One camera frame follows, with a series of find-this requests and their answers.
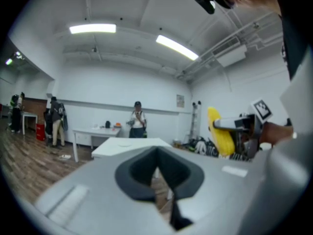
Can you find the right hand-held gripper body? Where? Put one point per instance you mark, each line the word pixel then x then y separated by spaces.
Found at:
pixel 262 110

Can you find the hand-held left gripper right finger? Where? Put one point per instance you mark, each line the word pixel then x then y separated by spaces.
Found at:
pixel 220 192

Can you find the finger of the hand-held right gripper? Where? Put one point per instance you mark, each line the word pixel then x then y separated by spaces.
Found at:
pixel 225 123

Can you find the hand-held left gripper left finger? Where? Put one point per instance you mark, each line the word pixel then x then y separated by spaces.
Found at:
pixel 97 192

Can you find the yellow corn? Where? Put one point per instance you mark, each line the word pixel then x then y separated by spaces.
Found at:
pixel 223 141

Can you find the white round plate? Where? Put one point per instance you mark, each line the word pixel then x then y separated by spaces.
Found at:
pixel 124 145

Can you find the person's right forearm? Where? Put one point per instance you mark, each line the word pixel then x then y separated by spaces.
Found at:
pixel 276 131

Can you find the grey folding ladder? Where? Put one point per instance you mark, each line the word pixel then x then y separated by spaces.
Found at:
pixel 195 119

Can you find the row of black white headsets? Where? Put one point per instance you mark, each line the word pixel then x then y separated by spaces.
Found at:
pixel 205 148

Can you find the white power strip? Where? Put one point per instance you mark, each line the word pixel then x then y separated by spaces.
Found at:
pixel 64 157

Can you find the long grey table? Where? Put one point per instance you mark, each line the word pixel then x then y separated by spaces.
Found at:
pixel 97 131

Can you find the white air conditioner unit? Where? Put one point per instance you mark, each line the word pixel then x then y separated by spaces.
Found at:
pixel 232 56

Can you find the white square table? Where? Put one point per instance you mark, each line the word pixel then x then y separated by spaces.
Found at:
pixel 141 143

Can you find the black jar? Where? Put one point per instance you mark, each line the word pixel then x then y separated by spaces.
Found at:
pixel 107 124

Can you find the orange object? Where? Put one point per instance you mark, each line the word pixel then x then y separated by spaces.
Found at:
pixel 118 125

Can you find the person's black printed shirt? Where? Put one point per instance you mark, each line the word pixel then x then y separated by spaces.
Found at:
pixel 289 45

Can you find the red box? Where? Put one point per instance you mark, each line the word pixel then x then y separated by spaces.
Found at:
pixel 40 132

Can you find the ceiling light panel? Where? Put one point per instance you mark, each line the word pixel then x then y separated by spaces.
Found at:
pixel 176 46
pixel 93 29

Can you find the small white table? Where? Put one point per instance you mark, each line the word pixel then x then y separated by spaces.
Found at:
pixel 29 114

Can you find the wall poster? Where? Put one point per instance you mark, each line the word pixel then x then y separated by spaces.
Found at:
pixel 180 101

